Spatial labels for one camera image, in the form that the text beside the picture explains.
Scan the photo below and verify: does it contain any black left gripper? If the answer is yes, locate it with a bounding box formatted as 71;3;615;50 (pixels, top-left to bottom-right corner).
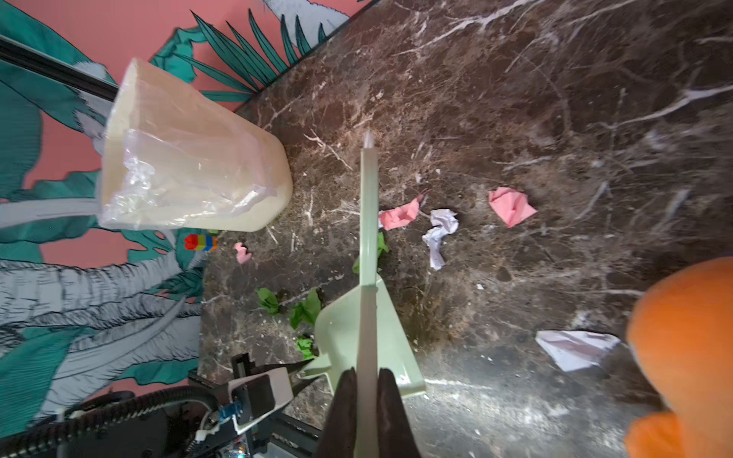
188;353;321;457

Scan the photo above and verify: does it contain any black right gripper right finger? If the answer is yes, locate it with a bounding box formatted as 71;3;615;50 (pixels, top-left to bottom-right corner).
377;368;421;458

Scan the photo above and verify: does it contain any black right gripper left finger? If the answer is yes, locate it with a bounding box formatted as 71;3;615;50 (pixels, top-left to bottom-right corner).
313;368;357;458

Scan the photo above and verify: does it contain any light green hand brush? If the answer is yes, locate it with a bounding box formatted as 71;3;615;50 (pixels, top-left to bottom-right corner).
354;131;379;458

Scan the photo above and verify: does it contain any light green plastic dustpan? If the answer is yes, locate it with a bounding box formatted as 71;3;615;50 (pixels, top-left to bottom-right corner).
299;277;427;398

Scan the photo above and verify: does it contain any cream plastic trash bin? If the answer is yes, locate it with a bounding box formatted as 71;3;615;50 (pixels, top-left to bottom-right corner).
95;56;294;233

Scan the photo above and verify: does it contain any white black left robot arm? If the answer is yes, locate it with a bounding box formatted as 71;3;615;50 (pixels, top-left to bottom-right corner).
1;353;321;457

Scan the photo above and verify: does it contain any green paper scrap front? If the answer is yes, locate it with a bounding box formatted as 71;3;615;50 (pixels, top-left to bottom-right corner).
297;336;316;361

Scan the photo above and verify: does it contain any green paper scrap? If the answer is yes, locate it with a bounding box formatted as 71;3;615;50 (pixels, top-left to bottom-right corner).
297;336;316;361
352;232;389;274
289;288;322;330
255;287;280;315

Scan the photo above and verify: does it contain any green paper scrap middle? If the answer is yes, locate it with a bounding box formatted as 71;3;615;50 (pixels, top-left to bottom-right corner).
289;288;322;330

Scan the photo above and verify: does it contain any green paper scrap far left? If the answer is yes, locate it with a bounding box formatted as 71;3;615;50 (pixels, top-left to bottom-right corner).
255;287;280;315

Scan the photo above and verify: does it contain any small pink paper scrap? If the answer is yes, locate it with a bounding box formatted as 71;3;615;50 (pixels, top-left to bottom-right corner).
234;242;253;264

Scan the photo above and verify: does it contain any green paper scrap upper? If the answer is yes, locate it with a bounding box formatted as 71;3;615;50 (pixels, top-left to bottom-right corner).
352;232;389;274

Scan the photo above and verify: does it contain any colourful toy block frog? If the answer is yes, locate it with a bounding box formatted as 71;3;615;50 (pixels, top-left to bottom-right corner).
184;234;218;252

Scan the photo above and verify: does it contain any pink paper scrap long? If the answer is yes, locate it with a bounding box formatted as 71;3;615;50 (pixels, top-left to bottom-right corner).
378;195;424;231

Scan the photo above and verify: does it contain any white flat paper scrap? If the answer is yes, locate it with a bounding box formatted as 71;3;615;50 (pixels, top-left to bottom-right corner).
536;330;620;372

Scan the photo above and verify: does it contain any white crumpled paper scrap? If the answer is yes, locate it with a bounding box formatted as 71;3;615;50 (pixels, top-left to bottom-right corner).
422;209;459;271

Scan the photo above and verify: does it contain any pink paper scrap right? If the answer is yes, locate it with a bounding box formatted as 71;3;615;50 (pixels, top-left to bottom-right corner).
489;187;538;228

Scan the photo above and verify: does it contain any orange plush fish toy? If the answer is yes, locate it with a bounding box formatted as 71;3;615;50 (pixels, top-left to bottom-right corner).
624;257;732;457

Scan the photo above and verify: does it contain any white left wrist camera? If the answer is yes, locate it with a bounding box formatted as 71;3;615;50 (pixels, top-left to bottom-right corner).
227;368;294;434

